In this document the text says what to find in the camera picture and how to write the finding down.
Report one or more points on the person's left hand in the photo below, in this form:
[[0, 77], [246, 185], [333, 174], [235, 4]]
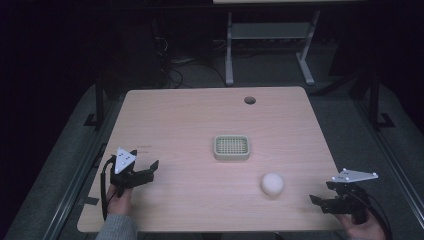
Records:
[[118, 202]]

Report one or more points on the green soap dish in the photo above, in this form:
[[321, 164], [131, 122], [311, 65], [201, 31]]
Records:
[[231, 147]]

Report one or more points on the white metal table frame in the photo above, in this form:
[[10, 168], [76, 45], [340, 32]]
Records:
[[270, 31]]

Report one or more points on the grey tape strip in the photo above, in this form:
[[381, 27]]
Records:
[[90, 201]]

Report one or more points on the white round soap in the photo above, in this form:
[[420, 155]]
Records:
[[272, 184]]

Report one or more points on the black metal stand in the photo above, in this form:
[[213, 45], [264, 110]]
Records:
[[99, 106], [375, 100]]

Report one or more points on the person's right hand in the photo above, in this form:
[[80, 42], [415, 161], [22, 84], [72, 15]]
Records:
[[361, 230]]

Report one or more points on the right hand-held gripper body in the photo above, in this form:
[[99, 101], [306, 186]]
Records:
[[350, 199]]

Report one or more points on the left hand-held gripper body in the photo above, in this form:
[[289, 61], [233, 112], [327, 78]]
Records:
[[122, 161]]

